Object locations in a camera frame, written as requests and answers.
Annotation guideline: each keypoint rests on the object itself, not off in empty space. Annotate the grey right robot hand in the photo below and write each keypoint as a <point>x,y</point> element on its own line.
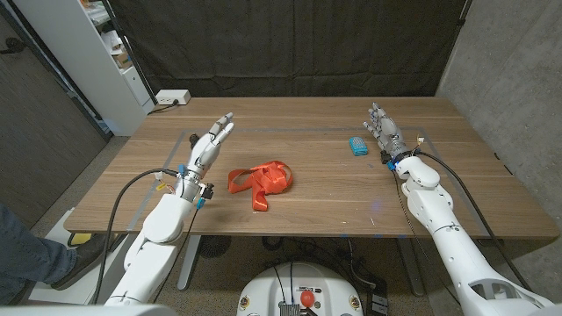
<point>388,134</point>

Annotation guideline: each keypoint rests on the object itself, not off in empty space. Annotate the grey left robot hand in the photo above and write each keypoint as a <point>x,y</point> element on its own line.
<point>203,151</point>

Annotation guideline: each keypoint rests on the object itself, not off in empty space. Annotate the orange ribbon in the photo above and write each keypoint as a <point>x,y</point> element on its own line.
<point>268,180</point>

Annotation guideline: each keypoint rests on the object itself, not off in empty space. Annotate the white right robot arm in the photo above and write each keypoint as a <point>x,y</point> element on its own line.
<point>448,228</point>

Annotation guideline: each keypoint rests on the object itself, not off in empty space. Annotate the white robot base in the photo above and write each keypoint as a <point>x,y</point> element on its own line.
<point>298,281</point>

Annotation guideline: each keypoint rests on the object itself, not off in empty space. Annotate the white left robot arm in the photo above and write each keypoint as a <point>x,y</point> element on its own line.
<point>153,246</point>

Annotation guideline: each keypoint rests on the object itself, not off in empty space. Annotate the black hair clip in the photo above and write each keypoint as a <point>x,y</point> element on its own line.
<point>193,140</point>

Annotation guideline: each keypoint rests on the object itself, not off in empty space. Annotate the white power strip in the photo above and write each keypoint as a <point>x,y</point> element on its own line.
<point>172,96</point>

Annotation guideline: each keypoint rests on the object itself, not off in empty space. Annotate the grey table leg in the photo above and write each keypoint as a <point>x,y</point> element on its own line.
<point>410,267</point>
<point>189,263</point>

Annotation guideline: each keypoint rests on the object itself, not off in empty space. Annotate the cardboard box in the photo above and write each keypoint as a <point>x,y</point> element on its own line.
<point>122,60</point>

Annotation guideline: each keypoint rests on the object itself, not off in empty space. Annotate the black backdrop curtain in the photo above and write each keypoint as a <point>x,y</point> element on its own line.
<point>285,44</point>

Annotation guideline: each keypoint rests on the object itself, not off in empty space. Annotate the white shelf cabinet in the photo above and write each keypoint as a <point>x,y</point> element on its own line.
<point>83,57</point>

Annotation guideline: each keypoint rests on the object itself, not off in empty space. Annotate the black shoe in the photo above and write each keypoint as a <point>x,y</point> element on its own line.
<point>83,259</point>

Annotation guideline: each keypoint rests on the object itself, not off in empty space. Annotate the black floor power strip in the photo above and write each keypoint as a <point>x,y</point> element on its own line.
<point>377,303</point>

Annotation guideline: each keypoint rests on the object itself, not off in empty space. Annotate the red emergency stop button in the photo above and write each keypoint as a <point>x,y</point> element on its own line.
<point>307,298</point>

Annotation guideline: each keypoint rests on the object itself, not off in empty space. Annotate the person leg in jeans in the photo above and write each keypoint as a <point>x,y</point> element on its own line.
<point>26,254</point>

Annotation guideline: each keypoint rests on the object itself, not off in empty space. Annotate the white floor board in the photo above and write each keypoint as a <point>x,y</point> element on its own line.
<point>57,295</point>

